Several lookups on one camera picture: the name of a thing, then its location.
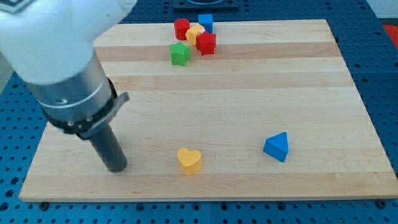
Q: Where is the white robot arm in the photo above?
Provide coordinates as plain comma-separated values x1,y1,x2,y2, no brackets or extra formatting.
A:
1,0,136,172

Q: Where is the yellow hexagon block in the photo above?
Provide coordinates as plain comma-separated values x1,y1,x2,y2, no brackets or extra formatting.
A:
185,24,205,46

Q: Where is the yellow heart block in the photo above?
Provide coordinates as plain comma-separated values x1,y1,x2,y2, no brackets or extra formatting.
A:
177,148,202,175

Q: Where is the red cylinder block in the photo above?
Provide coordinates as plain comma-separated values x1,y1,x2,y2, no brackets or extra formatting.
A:
174,18,190,40

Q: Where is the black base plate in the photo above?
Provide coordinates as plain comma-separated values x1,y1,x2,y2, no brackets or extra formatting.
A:
172,0,239,11

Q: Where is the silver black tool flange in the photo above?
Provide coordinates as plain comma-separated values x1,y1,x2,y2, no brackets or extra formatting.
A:
26,53,129,140

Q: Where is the blue triangle block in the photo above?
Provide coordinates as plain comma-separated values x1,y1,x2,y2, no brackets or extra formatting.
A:
263,132,289,162

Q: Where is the green star block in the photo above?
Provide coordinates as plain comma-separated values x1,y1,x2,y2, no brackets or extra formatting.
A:
169,42,191,66

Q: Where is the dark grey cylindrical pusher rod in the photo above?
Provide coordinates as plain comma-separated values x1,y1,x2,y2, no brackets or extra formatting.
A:
88,123,127,173

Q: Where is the red star block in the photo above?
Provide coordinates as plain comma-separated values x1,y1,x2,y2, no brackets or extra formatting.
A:
196,31,216,55

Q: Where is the blue cube block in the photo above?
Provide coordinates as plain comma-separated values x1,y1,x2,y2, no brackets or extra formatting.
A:
198,14,213,33

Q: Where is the wooden board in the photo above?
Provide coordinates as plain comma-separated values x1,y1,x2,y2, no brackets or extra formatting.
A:
19,19,397,202

